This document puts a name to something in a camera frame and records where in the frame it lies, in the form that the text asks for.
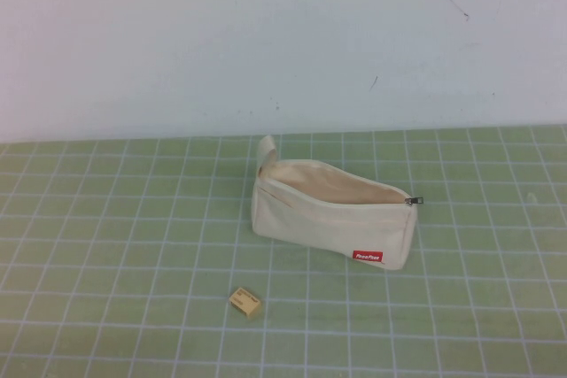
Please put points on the cream canvas pencil case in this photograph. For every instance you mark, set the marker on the cream canvas pencil case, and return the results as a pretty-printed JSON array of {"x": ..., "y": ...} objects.
[{"x": 310, "y": 232}]

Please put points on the small tan eraser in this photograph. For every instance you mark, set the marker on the small tan eraser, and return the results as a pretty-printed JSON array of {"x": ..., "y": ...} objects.
[{"x": 246, "y": 303}]

